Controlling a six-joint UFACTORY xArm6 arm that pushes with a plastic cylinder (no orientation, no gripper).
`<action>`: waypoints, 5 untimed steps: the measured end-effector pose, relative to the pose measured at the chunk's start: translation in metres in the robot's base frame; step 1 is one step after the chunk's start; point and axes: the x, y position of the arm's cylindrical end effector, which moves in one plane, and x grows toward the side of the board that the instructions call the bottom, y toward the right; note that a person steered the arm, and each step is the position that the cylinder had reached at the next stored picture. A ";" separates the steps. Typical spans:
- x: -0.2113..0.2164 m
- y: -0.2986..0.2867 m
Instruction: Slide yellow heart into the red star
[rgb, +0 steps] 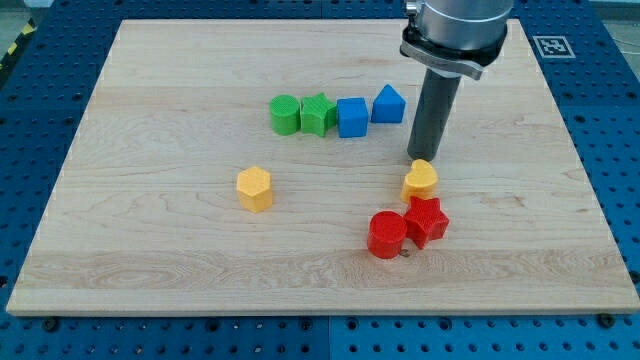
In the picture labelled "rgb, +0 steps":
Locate white fiducial marker tag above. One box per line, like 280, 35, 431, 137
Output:
533, 35, 575, 59

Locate blue cube block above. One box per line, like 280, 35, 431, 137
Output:
337, 97, 369, 138

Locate wooden board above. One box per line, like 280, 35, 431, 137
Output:
7, 20, 639, 316

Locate red star block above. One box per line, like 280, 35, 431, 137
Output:
403, 197, 450, 249

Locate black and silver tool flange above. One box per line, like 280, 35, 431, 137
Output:
399, 16, 508, 80

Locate green cylinder block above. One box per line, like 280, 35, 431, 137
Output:
269, 94, 300, 136

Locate black bolt front right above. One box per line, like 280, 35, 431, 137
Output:
597, 313, 616, 329

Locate yellow heart block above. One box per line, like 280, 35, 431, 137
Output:
400, 159, 439, 203

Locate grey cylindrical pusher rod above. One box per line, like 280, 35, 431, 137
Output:
407, 69, 460, 161

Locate blue triangle block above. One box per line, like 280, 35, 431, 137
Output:
371, 84, 406, 124

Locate black bolt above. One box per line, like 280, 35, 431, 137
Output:
597, 313, 616, 329
41, 317, 59, 333

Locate yellow hexagon block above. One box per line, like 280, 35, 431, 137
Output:
236, 166, 273, 213

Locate red cylinder block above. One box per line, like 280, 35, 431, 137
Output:
367, 211, 407, 259

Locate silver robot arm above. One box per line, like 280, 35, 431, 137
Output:
400, 0, 513, 161

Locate green star block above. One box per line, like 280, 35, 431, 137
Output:
300, 93, 337, 137

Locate black bolt front left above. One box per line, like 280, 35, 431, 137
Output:
41, 317, 59, 333

